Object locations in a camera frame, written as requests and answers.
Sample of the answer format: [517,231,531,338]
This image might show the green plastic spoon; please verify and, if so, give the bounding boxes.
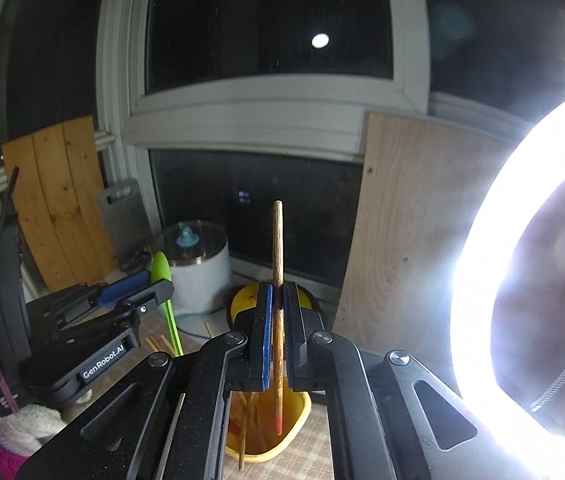
[150,252,184,356]

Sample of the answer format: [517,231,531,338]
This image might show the yellow plastic utensil bin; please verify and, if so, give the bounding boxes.
[225,388,313,464]

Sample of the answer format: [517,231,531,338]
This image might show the light wooden panel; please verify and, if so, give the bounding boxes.
[334,113,514,387]

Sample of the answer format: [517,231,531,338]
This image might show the checkered woven table mat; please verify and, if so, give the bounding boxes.
[224,388,333,479]

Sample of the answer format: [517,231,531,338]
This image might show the brown wooden chopstick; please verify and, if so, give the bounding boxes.
[238,392,258,471]

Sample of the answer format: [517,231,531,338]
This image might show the left gloved hand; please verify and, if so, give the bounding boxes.
[0,303,69,458]

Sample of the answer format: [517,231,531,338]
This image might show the yellow lidded black pot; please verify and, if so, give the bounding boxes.
[229,280,316,328]

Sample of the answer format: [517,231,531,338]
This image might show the white blue electric kettle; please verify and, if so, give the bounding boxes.
[152,220,232,316]

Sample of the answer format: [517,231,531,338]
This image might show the black kitchen scissors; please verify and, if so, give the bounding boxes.
[118,248,151,274]

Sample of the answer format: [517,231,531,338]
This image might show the grey cutting board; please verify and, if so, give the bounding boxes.
[97,178,152,269]

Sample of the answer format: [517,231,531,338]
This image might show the white ring light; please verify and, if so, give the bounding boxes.
[450,102,565,479]

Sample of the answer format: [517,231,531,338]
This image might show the wooden chopstick in bin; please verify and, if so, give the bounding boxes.
[203,321,216,339]
[146,335,168,353]

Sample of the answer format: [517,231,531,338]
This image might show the pine wooden board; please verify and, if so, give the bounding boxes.
[2,116,116,292]

